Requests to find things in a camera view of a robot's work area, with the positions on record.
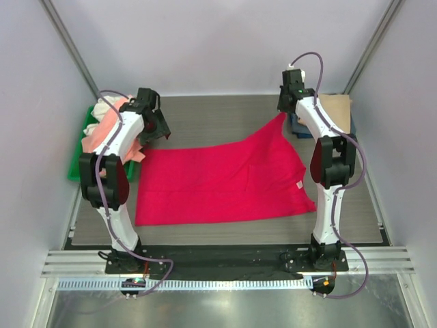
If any left aluminium frame post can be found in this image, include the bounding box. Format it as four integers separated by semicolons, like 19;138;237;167
40;0;99;99

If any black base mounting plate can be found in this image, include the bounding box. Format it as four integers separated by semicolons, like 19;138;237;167
98;245;349;281

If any magenta t shirt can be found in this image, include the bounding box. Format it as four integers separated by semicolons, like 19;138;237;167
135;113;316;226

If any aluminium frame post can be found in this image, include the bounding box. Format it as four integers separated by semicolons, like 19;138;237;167
343;0;405;94
40;0;99;99

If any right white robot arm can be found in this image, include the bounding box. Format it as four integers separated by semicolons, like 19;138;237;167
277;65;356;271

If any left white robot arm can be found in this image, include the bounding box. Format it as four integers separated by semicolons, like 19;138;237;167
79;87;171;273

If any white t shirt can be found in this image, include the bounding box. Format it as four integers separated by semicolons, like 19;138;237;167
83;96;130;137

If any right aluminium frame post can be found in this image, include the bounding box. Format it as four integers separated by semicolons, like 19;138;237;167
343;0;405;94

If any salmon pink t shirt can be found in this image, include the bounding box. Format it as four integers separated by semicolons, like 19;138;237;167
81;97;146;165

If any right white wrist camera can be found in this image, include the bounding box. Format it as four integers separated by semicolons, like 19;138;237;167
287;64;306;81

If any green plastic bin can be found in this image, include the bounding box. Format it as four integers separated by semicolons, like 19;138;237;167
67;106;139;182

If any folded blue t shirt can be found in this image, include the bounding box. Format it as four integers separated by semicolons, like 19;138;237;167
285;112;356;139

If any folded beige t shirt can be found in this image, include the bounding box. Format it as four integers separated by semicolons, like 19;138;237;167
296;94;351;139

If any white slotted cable duct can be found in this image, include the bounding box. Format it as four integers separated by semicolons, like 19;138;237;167
57;277;313;292

